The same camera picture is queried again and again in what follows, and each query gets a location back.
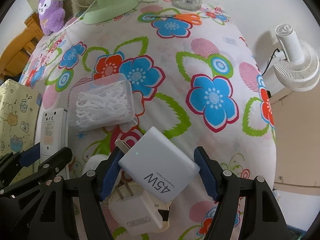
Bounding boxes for white Redmi earbuds case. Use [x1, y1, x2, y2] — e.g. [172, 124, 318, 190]
[82, 154, 108, 174]

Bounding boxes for white 45W charger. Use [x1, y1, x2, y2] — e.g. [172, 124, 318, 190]
[118, 127, 200, 204]

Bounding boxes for small white plug charger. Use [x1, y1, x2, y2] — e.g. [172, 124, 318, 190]
[108, 181, 164, 236]

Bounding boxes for yellow cartoon fabric basket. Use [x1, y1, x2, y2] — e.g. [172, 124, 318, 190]
[0, 78, 43, 181]

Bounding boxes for clear floss pick box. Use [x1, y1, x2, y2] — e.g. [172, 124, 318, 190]
[68, 73, 135, 131]

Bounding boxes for wooden bed headboard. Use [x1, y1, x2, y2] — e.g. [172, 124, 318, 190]
[1, 12, 44, 81]

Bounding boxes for purple plush toy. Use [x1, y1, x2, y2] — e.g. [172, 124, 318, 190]
[38, 0, 66, 36]

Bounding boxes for white clip fan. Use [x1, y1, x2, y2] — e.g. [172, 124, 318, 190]
[273, 24, 319, 92]

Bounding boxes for white fan cable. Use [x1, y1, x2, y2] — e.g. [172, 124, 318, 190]
[47, 0, 98, 43]

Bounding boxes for orange handled scissors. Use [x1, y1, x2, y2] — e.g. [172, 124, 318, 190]
[145, 14, 202, 25]

